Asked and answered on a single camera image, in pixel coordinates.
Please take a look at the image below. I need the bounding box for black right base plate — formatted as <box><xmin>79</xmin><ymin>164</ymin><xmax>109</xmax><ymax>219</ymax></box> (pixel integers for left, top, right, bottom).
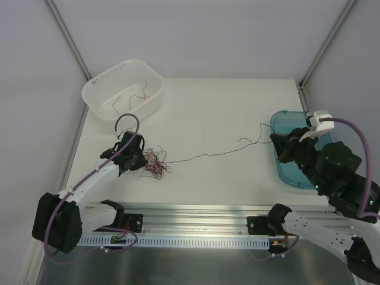
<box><xmin>246</xmin><ymin>216</ymin><xmax>268</xmax><ymax>235</ymax></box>

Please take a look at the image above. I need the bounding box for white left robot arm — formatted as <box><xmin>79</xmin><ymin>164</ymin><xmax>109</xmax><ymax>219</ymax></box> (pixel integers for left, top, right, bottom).
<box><xmin>31</xmin><ymin>131</ymin><xmax>147</xmax><ymax>254</ymax></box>

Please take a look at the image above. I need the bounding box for teal plastic bin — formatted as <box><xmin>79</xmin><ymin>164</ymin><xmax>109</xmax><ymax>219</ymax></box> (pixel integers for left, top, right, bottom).
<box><xmin>270</xmin><ymin>110</ymin><xmax>316</xmax><ymax>193</ymax></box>

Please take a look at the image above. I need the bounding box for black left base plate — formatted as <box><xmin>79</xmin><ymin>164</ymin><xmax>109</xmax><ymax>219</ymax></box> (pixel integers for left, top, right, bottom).
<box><xmin>121</xmin><ymin>213</ymin><xmax>144</xmax><ymax>233</ymax></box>

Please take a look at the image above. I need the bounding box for white plastic basket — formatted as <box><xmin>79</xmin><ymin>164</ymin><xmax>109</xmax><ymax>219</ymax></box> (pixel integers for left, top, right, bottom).
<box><xmin>81</xmin><ymin>59</ymin><xmax>164</xmax><ymax>134</ymax></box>

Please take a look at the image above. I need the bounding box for long black wire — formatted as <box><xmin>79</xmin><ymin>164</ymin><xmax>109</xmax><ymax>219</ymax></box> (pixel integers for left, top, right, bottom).
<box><xmin>166</xmin><ymin>122</ymin><xmax>276</xmax><ymax>164</ymax></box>

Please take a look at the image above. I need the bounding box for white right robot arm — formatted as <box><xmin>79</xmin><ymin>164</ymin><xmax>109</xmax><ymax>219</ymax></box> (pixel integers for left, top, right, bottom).
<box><xmin>266</xmin><ymin>127</ymin><xmax>379</xmax><ymax>284</ymax></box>

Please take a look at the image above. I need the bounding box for red wire in basket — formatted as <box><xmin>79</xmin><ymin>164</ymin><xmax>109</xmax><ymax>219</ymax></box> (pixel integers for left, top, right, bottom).
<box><xmin>111</xmin><ymin>81</ymin><xmax>151</xmax><ymax>115</ymax></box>

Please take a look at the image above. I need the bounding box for white slotted cable duct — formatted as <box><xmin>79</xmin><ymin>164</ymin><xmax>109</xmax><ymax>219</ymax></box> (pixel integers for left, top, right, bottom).
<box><xmin>78</xmin><ymin>234</ymin><xmax>270</xmax><ymax>250</ymax></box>

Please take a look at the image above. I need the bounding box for aluminium mounting rail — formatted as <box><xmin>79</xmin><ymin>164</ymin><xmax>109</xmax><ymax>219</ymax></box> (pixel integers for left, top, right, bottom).
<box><xmin>122</xmin><ymin>202</ymin><xmax>354</xmax><ymax>237</ymax></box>

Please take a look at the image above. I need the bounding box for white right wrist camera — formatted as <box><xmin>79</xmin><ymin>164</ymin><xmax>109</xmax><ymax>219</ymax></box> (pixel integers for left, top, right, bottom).
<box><xmin>299</xmin><ymin>110</ymin><xmax>334</xmax><ymax>143</ymax></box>

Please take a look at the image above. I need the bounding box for right aluminium frame post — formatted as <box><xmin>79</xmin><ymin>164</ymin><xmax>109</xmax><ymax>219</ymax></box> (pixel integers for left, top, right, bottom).
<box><xmin>299</xmin><ymin>0</ymin><xmax>359</xmax><ymax>91</ymax></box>

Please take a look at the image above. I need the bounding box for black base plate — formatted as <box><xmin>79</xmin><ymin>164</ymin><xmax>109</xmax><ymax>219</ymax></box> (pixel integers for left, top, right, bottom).
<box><xmin>121</xmin><ymin>213</ymin><xmax>144</xmax><ymax>233</ymax></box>
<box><xmin>246</xmin><ymin>216</ymin><xmax>268</xmax><ymax>235</ymax></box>

